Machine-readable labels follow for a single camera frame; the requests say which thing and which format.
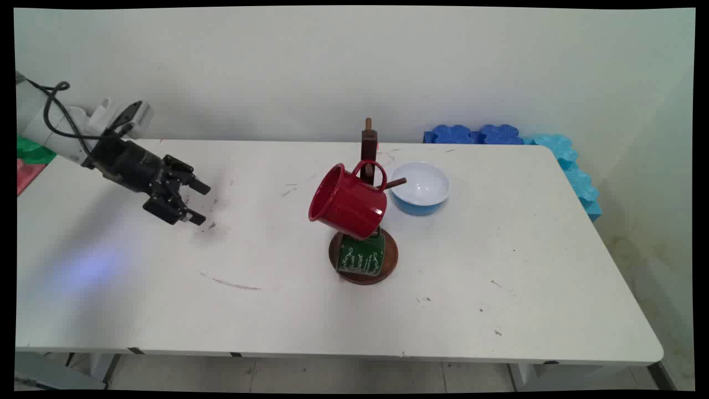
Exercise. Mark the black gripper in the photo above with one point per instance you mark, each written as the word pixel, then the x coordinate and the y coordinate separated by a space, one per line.
pixel 124 160

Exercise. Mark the red enamel mug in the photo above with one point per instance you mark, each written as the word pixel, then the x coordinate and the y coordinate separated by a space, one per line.
pixel 349 205

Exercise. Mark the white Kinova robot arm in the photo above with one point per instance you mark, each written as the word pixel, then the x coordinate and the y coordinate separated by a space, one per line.
pixel 33 119

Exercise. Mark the red foam mat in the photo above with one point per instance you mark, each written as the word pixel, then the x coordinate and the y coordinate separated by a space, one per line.
pixel 26 174

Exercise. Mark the green foam mat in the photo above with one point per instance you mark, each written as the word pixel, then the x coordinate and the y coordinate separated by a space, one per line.
pixel 30 151

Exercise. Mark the green printed mug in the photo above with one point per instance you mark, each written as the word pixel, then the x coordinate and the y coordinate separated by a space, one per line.
pixel 360 257

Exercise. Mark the brown wooden mug tree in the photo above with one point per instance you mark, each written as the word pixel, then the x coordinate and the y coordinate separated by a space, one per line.
pixel 369 147

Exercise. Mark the blue bowl white inside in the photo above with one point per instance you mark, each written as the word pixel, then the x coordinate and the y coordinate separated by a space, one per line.
pixel 421 185

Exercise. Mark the dark blue foam tile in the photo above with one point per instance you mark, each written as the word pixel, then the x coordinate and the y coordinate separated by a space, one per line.
pixel 498 134
pixel 451 134

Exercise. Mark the light blue foam tile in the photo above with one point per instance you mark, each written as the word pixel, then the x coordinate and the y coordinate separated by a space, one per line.
pixel 556 147
pixel 584 191

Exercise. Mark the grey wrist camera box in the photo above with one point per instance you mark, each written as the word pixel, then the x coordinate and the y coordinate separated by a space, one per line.
pixel 133 113

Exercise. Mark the grey table leg frame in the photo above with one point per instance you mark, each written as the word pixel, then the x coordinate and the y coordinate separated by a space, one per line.
pixel 50 372

